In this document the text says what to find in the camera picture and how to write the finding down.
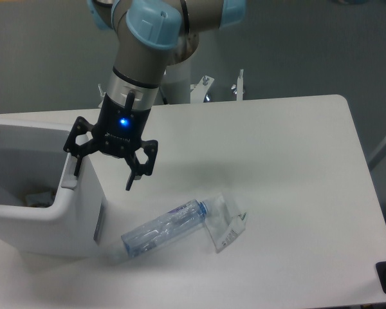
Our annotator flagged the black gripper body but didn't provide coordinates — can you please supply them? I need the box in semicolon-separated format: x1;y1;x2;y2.
91;93;152;158

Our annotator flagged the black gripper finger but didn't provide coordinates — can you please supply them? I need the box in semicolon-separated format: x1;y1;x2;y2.
124;139;159;191
62;116;100;177

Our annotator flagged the white push-lid trash can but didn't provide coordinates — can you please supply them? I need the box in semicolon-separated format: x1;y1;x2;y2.
0;117;107;258

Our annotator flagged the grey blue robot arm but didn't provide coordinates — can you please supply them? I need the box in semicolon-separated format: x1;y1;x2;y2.
64;1;246;190

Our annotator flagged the clear plastic water bottle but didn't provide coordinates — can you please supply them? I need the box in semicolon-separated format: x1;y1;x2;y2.
121;200;208;258

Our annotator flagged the clear plastic wrapper bag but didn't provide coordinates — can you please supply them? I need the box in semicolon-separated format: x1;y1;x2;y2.
203;192;248;253

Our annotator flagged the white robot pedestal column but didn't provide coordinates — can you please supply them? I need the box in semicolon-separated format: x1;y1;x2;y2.
152;30;201;106

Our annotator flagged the white metal base frame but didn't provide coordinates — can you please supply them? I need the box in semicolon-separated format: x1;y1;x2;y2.
98;69;246;109

